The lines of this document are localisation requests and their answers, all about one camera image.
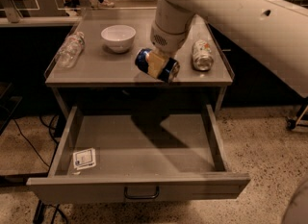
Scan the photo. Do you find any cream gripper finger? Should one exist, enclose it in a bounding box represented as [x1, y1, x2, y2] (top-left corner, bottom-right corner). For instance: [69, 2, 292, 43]
[147, 51, 167, 78]

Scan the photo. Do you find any person white sneaker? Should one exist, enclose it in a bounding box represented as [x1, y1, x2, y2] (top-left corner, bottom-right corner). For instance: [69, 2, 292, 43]
[97, 0, 115, 8]

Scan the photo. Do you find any clear plastic water bottle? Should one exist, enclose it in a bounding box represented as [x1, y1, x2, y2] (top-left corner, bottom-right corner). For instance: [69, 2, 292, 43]
[56, 32, 85, 68]

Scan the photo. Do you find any black floor cable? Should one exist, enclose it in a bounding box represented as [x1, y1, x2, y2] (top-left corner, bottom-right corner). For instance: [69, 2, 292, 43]
[13, 113, 61, 168]

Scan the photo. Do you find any white tag sticker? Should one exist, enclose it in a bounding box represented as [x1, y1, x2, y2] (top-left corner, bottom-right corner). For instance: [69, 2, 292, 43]
[73, 148, 96, 170]

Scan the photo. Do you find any grey metal open drawer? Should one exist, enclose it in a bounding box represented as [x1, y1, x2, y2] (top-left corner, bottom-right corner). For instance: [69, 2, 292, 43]
[26, 104, 251, 206]

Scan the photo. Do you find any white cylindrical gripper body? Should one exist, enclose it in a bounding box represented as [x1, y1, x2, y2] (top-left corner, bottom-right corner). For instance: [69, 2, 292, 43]
[150, 21, 190, 57]

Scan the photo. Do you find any grey metal counter cabinet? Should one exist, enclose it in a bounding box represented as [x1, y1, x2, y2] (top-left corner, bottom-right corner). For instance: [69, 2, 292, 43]
[46, 8, 234, 115]

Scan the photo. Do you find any white ceramic bowl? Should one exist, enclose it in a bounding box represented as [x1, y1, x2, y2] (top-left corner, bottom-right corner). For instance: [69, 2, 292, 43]
[101, 25, 136, 53]

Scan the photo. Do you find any blue pepsi can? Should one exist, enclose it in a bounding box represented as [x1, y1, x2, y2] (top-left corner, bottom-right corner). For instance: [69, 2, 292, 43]
[135, 48, 180, 83]

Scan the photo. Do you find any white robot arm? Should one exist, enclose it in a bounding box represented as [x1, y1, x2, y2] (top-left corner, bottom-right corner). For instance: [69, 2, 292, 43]
[151, 0, 308, 97]

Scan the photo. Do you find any black drawer handle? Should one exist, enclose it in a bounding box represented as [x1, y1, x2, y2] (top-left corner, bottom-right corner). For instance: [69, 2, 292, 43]
[124, 187, 160, 200]

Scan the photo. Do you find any silver crushed soda can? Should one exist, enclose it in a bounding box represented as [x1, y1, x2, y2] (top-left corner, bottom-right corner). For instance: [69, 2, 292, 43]
[192, 39, 214, 71]

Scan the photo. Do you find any black wheeled cart base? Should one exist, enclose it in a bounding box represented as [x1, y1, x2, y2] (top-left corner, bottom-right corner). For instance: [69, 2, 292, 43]
[287, 97, 308, 131]

